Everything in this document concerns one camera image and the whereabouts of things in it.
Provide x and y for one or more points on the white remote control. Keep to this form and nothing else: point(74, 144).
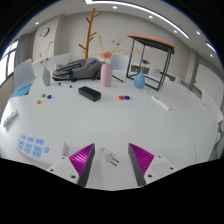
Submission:
point(10, 118)

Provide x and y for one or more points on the pink vase with flowers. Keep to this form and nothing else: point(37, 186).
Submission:
point(106, 76)

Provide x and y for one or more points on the white power strip blue sockets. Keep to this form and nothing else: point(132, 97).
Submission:
point(50, 146)

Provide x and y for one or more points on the wooden coat rack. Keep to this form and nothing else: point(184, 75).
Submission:
point(89, 33)

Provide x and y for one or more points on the blue vase with flowers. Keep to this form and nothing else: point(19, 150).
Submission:
point(139, 81)

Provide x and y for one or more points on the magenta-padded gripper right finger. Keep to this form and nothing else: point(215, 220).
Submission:
point(142, 159)

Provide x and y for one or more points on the black marker pen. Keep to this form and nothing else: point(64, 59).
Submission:
point(64, 85)

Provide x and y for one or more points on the orange round magnet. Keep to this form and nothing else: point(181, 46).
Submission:
point(38, 102)

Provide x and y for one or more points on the blue round magnet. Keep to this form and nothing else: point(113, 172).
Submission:
point(49, 97)
point(127, 97)

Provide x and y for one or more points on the window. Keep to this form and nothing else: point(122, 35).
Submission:
point(6, 65)

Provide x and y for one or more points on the red round magnet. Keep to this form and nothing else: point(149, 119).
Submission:
point(121, 98)

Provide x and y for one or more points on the black frame stand orange top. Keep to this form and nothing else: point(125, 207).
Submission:
point(151, 40)

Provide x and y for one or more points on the white chair blue cushion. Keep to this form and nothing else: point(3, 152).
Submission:
point(23, 75)

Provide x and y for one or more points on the white wall board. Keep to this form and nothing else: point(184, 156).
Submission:
point(208, 81)

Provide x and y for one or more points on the grey curtain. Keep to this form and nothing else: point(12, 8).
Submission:
point(20, 53)

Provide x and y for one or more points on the grey backpack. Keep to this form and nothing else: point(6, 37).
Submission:
point(80, 69)

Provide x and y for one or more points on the long ceiling light strip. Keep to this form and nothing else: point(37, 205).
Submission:
point(140, 7)

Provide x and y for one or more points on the black rectangular box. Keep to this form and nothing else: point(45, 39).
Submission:
point(89, 93)

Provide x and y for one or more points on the white bar eraser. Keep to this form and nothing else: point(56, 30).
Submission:
point(160, 103)

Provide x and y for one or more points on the round wall clock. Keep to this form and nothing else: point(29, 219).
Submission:
point(44, 32)

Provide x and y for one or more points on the green vase with dried flowers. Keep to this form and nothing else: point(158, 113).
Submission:
point(46, 78)

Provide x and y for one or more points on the plain white chair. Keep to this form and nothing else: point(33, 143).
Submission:
point(120, 62)

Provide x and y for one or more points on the round ceiling spot lights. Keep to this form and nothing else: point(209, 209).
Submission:
point(114, 7)

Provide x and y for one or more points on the green round magnet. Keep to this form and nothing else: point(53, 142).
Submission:
point(43, 95)

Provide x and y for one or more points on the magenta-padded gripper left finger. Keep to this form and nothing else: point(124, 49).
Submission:
point(81, 159)

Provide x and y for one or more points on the short ceiling light strip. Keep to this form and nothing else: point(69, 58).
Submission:
point(210, 47)

